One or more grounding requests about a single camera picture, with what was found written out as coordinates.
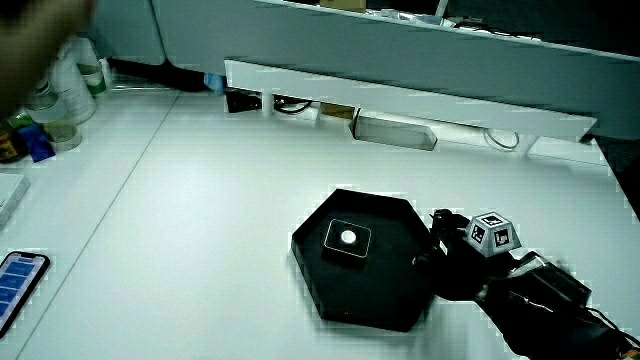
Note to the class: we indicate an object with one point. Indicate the clear plastic bag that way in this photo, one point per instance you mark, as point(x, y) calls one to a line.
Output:
point(415, 18)

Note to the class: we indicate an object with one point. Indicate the brown cardboard box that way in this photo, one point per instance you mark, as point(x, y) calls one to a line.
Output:
point(337, 110)

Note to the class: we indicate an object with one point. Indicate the blurry brown object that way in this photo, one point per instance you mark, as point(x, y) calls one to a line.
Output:
point(30, 45)

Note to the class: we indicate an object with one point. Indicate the black hexagonal plate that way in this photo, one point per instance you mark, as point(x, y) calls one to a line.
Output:
point(370, 290)

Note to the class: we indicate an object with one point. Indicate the person's right forearm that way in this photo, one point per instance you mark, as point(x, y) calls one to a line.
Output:
point(540, 330)

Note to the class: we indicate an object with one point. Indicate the black wrist sensor box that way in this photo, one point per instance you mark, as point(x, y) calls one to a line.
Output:
point(552, 282)

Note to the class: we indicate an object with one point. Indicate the black smartphone blue screen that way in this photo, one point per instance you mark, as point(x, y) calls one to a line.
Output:
point(15, 285)

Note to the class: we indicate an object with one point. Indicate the white plastic bottle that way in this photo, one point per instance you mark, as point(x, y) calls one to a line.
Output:
point(74, 90)

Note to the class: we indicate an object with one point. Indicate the black square speaker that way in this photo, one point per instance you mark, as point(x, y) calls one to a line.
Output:
point(347, 240)

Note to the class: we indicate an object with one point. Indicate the black power adapter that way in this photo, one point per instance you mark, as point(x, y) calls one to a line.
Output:
point(242, 101)

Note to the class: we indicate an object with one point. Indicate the green label bottle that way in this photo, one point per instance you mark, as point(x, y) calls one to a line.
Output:
point(90, 67)

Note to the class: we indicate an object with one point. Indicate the white flat box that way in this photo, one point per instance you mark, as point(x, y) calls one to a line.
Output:
point(9, 192)

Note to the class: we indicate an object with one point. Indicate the blue packet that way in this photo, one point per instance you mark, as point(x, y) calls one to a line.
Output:
point(36, 142)

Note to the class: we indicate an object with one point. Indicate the person's right hand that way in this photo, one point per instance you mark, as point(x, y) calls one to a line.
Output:
point(457, 272)

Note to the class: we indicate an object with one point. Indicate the grey desk partition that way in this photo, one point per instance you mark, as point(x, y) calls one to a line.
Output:
point(400, 45)

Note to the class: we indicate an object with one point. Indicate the grey partition panel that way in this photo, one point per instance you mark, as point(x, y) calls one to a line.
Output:
point(127, 30)

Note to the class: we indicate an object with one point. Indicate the clear plastic water bottle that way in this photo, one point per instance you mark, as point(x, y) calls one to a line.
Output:
point(52, 117)

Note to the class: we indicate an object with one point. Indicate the dark round can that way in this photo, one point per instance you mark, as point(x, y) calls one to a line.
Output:
point(9, 147)

